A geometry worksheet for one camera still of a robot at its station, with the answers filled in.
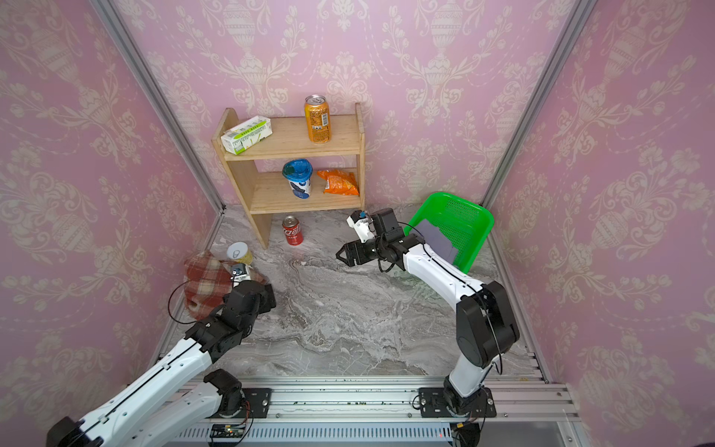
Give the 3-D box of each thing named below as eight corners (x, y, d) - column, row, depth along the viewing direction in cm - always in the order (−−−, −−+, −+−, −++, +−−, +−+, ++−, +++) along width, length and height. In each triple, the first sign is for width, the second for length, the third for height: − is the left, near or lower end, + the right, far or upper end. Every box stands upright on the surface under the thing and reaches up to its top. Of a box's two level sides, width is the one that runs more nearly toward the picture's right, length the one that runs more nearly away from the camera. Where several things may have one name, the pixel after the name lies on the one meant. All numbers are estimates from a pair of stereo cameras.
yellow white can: (230, 266, 105) (224, 257, 100) (235, 250, 109) (230, 241, 105) (250, 266, 105) (245, 257, 100) (255, 250, 109) (250, 241, 105)
